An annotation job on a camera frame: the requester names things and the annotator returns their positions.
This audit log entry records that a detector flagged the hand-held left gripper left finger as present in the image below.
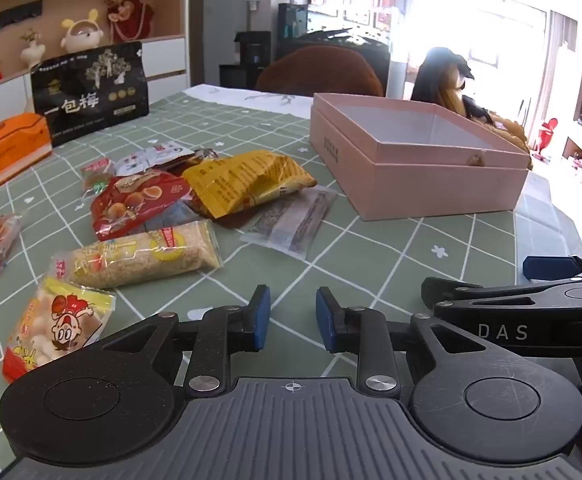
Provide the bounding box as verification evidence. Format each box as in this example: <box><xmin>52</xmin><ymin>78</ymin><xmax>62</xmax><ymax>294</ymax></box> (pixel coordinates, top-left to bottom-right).
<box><xmin>100</xmin><ymin>285</ymin><xmax>272</xmax><ymax>397</ymax></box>

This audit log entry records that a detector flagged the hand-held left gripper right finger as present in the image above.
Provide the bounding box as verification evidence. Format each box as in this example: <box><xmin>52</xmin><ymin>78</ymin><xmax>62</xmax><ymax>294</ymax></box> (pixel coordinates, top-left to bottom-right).
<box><xmin>315</xmin><ymin>286</ymin><xmax>485</xmax><ymax>401</ymax></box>

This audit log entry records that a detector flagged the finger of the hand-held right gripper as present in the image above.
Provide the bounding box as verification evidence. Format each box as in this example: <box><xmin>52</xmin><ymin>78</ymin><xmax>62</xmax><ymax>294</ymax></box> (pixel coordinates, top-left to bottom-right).
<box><xmin>522</xmin><ymin>251</ymin><xmax>582</xmax><ymax>282</ymax></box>
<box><xmin>421</xmin><ymin>276</ymin><xmax>572</xmax><ymax>312</ymax></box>

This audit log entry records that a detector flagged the clear grey biscuit packet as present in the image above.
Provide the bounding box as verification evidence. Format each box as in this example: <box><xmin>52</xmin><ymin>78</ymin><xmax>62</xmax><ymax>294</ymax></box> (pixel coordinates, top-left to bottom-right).
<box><xmin>240</xmin><ymin>186</ymin><xmax>339</xmax><ymax>261</ymax></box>

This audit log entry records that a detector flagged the pink cardboard box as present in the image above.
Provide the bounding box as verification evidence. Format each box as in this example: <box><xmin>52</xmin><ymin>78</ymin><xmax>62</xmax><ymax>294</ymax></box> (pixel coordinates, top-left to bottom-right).
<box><xmin>310</xmin><ymin>92</ymin><xmax>530</xmax><ymax>222</ymax></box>

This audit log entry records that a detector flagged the clear rice cracker packet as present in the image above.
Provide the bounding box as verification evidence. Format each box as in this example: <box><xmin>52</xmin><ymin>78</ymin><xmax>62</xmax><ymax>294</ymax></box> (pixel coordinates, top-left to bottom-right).
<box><xmin>52</xmin><ymin>220</ymin><xmax>223</xmax><ymax>290</ymax></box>

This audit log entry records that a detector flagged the yellow snack packet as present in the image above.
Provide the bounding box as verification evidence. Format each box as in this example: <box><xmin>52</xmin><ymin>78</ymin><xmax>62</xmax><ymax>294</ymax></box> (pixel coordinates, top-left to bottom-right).
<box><xmin>182</xmin><ymin>150</ymin><xmax>318</xmax><ymax>220</ymax></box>

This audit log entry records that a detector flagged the brown snack packet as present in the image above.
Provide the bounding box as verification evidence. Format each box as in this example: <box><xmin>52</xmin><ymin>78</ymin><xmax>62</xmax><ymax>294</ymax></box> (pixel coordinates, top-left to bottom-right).
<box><xmin>171</xmin><ymin>148</ymin><xmax>219</xmax><ymax>171</ymax></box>

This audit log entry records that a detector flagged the red bun-print snack packet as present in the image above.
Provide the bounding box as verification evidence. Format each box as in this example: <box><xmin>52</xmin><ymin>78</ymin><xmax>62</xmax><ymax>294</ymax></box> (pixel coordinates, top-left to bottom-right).
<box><xmin>90</xmin><ymin>170</ymin><xmax>193</xmax><ymax>242</ymax></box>

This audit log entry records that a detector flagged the white red snack packet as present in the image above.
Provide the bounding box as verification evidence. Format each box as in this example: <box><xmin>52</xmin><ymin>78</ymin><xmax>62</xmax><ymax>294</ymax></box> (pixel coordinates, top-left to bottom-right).
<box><xmin>116</xmin><ymin>142</ymin><xmax>195</xmax><ymax>176</ymax></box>

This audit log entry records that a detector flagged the cartoon-print puff snack packet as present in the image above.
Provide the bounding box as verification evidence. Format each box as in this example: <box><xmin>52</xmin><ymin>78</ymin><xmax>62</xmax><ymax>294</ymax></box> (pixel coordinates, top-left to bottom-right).
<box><xmin>2</xmin><ymin>275</ymin><xmax>116</xmax><ymax>383</ymax></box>

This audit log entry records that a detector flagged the small red white packet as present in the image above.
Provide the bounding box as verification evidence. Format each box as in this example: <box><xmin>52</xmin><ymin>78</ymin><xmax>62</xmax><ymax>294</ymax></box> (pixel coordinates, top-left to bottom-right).
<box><xmin>81</xmin><ymin>157</ymin><xmax>116</xmax><ymax>193</ymax></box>

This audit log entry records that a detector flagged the red stand fan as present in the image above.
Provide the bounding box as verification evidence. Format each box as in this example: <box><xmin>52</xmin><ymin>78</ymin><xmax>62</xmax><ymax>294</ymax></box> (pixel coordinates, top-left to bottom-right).
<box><xmin>536</xmin><ymin>117</ymin><xmax>559</xmax><ymax>153</ymax></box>

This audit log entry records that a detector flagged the brown plush toy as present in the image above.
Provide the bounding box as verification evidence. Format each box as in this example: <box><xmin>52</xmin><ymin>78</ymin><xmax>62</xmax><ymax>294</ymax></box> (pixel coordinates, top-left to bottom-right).
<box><xmin>413</xmin><ymin>67</ymin><xmax>534</xmax><ymax>170</ymax></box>

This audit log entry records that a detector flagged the sheer window curtain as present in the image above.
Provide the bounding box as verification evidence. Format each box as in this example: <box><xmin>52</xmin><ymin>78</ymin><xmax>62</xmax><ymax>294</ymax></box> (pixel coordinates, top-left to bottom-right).
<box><xmin>546</xmin><ymin>10</ymin><xmax>579</xmax><ymax>126</ymax></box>

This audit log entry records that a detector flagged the brown chair back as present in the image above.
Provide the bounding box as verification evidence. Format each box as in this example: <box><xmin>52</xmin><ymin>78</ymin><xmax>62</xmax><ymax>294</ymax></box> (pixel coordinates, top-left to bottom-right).
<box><xmin>254</xmin><ymin>45</ymin><xmax>386</xmax><ymax>97</ymax></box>

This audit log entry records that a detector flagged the black water dispenser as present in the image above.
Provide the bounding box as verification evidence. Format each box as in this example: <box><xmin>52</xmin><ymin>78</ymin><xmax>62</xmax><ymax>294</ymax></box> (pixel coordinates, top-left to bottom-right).
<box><xmin>219</xmin><ymin>31</ymin><xmax>272</xmax><ymax>88</ymax></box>

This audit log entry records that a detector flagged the black standing snack bag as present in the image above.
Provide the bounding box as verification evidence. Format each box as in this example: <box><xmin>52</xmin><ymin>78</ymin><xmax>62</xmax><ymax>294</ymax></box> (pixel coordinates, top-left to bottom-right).
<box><xmin>31</xmin><ymin>42</ymin><xmax>150</xmax><ymax>148</ymax></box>

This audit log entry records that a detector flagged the black framed fish tank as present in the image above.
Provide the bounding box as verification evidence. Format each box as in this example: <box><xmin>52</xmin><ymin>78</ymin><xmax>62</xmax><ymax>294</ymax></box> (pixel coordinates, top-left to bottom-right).
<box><xmin>277</xmin><ymin>0</ymin><xmax>409</xmax><ymax>96</ymax></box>

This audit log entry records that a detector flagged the orange white box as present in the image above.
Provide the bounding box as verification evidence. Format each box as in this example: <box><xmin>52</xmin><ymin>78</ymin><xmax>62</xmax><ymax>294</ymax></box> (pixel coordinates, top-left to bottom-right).
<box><xmin>0</xmin><ymin>112</ymin><xmax>53</xmax><ymax>197</ymax></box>

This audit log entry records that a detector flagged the red flower decoration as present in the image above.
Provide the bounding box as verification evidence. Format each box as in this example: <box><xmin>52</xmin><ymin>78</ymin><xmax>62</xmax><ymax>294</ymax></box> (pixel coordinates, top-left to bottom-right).
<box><xmin>103</xmin><ymin>0</ymin><xmax>155</xmax><ymax>43</ymax></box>

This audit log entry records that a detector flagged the white rabbit figurine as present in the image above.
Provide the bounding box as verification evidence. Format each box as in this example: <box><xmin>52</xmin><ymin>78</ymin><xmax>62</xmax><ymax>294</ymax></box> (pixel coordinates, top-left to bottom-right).
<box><xmin>61</xmin><ymin>8</ymin><xmax>104</xmax><ymax>53</ymax></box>

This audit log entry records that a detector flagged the white vase with flowers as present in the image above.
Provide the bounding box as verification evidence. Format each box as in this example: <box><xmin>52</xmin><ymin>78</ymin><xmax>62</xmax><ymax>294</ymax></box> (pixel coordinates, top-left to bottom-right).
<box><xmin>20</xmin><ymin>29</ymin><xmax>46</xmax><ymax>68</ymax></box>

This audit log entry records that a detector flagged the black shelf ornament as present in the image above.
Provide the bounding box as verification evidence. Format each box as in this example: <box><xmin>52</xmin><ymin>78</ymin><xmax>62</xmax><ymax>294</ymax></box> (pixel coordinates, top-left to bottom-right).
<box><xmin>0</xmin><ymin>2</ymin><xmax>44</xmax><ymax>41</ymax></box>

